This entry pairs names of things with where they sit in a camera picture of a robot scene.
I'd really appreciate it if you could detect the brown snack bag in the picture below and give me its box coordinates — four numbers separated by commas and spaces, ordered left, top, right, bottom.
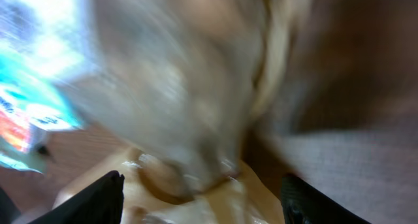
52, 0, 314, 224

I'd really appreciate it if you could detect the teal tissue pack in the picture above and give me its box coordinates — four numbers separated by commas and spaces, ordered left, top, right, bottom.
1, 0, 88, 173

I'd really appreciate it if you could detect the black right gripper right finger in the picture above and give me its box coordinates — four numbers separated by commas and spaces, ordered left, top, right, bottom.
280, 174, 370, 224

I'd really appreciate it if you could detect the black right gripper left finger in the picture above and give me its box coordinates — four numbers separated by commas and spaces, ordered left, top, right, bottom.
30, 170, 125, 224

